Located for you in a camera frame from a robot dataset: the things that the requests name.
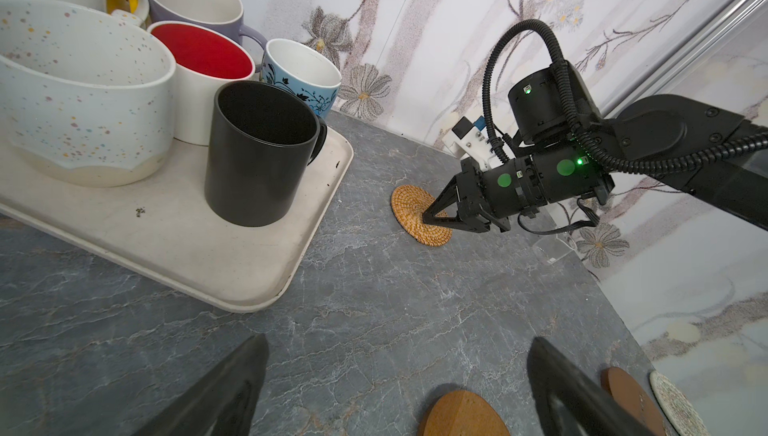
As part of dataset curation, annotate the black mug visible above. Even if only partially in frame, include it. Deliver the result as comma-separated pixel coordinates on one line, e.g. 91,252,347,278
204,81,328,227

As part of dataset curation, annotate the speckled white mug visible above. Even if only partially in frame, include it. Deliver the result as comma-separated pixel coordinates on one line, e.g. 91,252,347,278
1,0,177,188

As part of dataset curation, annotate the beige serving tray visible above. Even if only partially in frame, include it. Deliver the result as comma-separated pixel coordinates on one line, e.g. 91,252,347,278
1,130,354,313

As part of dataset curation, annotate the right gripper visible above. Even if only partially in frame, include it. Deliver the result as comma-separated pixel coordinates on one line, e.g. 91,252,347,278
422,144,615,234

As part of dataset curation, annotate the white mug red inside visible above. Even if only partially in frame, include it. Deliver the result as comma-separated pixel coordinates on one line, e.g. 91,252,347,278
148,21,256,146

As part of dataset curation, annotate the white woven round coaster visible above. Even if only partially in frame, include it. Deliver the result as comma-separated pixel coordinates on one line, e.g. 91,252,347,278
648,370,710,436

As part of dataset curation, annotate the blue floral mug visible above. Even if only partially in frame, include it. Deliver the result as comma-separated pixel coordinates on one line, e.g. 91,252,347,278
259,39,342,119

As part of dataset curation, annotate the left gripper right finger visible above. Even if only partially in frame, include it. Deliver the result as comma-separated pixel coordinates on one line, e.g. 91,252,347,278
527,337,654,435

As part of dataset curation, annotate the woven rattan round coaster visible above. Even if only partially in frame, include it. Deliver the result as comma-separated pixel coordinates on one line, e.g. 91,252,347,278
391,185,452,247

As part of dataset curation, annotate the lavender mug white inside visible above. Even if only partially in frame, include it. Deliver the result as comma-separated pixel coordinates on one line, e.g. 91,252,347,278
149,0,267,49

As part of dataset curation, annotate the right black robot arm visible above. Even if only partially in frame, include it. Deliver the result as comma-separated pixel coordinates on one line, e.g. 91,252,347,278
422,19,767,233

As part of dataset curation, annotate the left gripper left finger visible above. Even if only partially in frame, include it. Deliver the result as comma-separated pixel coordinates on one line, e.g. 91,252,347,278
136,334,269,435

